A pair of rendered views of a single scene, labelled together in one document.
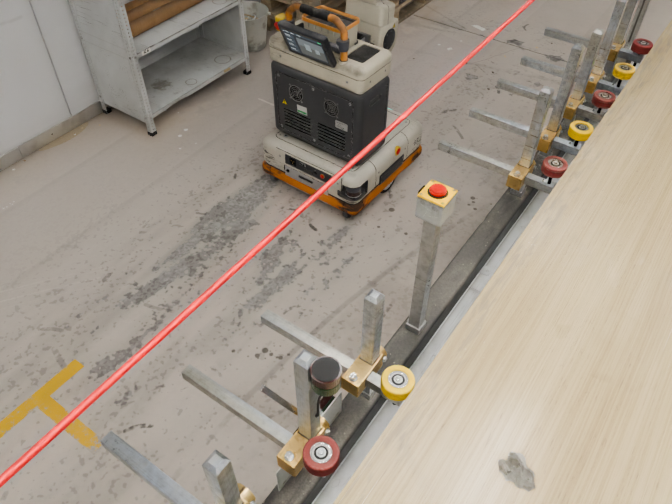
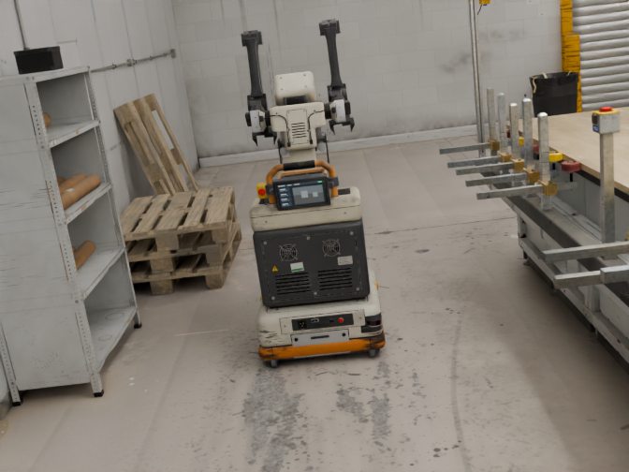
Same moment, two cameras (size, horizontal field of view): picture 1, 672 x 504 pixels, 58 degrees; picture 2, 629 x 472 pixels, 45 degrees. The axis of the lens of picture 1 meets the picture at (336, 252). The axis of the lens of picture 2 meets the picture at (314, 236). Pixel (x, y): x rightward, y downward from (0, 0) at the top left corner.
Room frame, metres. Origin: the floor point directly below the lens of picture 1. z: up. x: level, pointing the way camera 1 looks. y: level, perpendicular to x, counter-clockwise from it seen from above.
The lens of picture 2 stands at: (-0.49, 2.00, 1.62)
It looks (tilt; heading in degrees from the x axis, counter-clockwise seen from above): 16 degrees down; 327
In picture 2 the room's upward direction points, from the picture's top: 7 degrees counter-clockwise
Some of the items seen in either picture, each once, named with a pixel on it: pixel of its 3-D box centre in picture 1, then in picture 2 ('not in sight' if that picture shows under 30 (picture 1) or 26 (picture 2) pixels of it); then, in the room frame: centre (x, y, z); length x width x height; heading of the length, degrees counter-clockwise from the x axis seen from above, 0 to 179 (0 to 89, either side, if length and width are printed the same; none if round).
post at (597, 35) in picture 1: (579, 88); (515, 151); (2.08, -0.94, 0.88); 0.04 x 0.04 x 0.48; 55
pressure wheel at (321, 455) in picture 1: (321, 462); not in sight; (0.58, 0.03, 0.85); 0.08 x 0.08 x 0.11
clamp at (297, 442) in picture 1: (305, 444); not in sight; (0.63, 0.07, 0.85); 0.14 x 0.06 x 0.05; 145
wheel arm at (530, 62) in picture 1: (569, 75); (488, 160); (2.31, -0.99, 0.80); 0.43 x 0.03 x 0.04; 55
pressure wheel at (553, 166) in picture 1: (551, 175); (571, 173); (1.58, -0.72, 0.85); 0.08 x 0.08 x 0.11
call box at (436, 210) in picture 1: (435, 204); (606, 122); (1.07, -0.24, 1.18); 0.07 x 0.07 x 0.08; 55
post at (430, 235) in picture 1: (424, 275); (607, 196); (1.07, -0.24, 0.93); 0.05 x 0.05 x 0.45; 55
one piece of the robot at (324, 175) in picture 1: (309, 168); (322, 321); (2.39, 0.14, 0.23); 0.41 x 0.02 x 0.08; 54
